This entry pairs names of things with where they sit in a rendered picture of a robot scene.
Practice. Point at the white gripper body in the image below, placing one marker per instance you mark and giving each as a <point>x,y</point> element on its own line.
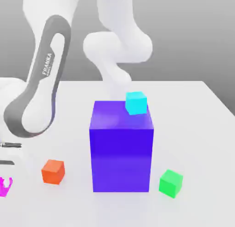
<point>9,168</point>

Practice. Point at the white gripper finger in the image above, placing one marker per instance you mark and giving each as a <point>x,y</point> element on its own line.
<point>6,182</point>

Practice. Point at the small magenta cube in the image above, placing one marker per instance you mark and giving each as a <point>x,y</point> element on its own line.
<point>2,190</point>

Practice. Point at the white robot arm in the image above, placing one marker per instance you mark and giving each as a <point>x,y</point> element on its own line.
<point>113,46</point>

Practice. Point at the small orange cube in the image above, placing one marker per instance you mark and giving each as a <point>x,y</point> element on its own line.
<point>52,172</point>

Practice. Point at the small cyan cube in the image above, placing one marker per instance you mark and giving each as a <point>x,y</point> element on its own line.
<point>136,103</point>

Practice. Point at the small green cube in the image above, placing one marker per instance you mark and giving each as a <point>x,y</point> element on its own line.
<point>169,183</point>

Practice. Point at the large purple box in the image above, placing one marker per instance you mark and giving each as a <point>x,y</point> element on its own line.
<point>121,157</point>

